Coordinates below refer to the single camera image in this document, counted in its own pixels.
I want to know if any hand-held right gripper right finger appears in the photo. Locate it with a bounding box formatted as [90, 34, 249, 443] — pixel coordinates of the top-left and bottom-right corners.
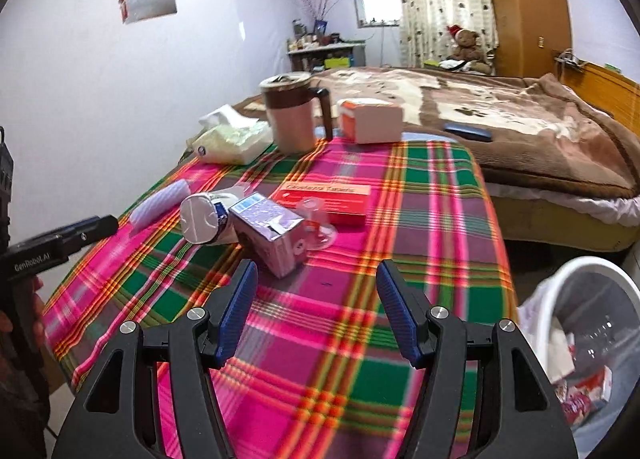
[376, 259, 581, 459]

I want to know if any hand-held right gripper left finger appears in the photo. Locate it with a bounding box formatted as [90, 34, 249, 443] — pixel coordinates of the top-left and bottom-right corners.
[59, 259, 259, 459]

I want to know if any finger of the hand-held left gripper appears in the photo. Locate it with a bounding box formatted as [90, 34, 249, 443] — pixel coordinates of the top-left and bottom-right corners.
[52, 215, 120, 260]

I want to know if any white foam fruit net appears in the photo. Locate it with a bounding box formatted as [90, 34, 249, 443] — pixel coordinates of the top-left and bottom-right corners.
[129, 180, 193, 232]

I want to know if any purple drink carton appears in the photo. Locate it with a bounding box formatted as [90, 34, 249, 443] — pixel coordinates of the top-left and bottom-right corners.
[228, 192, 312, 280]

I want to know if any white foil-lid yogurt cup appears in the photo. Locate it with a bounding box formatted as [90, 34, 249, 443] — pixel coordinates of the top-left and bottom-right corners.
[180, 191, 238, 246]

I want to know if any clear plastic cup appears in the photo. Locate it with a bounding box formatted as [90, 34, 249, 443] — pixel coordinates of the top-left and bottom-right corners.
[295, 198, 338, 251]

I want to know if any red medicine box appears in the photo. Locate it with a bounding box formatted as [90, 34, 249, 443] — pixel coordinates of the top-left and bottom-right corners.
[270, 182, 372, 226]

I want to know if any white trash bin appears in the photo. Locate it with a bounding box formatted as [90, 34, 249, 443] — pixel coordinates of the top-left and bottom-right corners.
[517, 259, 640, 459]

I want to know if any person's left hand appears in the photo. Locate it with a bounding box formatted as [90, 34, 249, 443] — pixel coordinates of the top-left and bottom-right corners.
[0, 276, 48, 360]

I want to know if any pink green plaid tablecloth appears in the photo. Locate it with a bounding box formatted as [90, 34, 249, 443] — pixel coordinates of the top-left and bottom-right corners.
[42, 136, 513, 459]

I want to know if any soft tissue pack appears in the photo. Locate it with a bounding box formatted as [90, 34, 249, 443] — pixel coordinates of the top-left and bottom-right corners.
[186, 105, 275, 164]

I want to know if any orange white box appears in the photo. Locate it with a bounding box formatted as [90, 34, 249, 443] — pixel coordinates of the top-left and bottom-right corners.
[336, 98, 405, 144]

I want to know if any dark blue phone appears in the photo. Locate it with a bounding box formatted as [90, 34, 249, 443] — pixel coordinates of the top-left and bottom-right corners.
[444, 123, 493, 142]

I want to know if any pink brown lidded mug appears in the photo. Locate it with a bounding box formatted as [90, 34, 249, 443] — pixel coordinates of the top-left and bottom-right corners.
[259, 73, 335, 154]

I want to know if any bed with brown blanket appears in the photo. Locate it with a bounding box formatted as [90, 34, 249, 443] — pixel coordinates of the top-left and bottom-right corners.
[235, 65, 640, 200]

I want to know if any white cluttered shelf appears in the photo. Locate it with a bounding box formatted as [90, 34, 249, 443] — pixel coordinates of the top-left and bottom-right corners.
[286, 36, 368, 74]

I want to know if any brown teddy bear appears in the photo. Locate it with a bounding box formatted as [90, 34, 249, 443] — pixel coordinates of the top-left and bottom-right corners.
[445, 25, 493, 74]

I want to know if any vase with dry branches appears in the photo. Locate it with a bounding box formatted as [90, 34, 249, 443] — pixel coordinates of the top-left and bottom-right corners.
[290, 0, 346, 37]

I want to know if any small barred window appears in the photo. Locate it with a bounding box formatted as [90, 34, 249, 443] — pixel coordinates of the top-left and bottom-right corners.
[352, 0, 402, 30]

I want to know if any wooden bed headboard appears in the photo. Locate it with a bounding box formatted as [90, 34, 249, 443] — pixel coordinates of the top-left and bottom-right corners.
[555, 56, 640, 120]

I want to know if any wooden wardrobe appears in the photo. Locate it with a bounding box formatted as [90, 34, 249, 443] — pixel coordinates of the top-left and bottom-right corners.
[481, 0, 573, 77]

